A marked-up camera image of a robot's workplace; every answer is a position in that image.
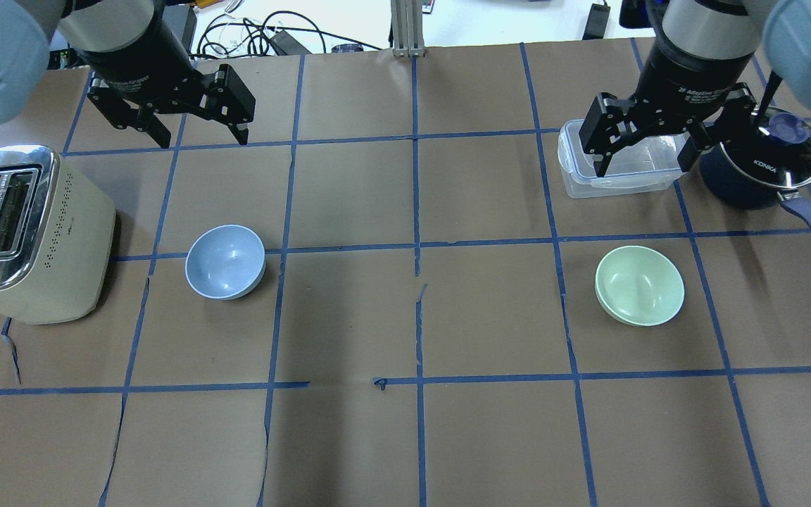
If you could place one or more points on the aluminium frame post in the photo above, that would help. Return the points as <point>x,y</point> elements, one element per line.
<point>407,29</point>

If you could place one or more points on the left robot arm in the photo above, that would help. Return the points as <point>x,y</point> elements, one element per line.
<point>27,28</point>

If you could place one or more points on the blue bowl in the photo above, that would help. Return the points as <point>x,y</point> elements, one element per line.
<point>225,263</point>

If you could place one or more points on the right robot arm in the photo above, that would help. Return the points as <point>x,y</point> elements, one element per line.
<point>722,30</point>

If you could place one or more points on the green bowl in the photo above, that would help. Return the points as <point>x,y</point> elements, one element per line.
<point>639,286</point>

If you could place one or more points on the black power adapter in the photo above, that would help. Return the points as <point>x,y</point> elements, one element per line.
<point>597,21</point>

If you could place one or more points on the dark blue saucepan with lid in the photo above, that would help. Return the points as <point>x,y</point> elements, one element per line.
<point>765,165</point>

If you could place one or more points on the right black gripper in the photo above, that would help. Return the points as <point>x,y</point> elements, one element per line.
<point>687,74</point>

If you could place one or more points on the cream silver toaster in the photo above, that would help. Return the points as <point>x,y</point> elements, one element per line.
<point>56,235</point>

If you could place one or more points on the clear plastic food container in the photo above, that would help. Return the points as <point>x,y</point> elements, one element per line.
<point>649,166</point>

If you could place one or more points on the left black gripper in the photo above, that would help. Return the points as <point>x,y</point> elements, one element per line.
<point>139,62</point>

